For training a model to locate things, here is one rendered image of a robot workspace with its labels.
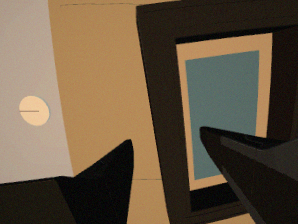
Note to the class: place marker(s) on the dark brown picture frame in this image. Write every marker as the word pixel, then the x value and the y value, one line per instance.
pixel 225 64

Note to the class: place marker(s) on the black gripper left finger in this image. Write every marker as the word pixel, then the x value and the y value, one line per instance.
pixel 99 194

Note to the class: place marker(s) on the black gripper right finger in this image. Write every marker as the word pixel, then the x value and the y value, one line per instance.
pixel 262 172

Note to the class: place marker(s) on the tan flat board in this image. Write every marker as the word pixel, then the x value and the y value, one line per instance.
pixel 104 96

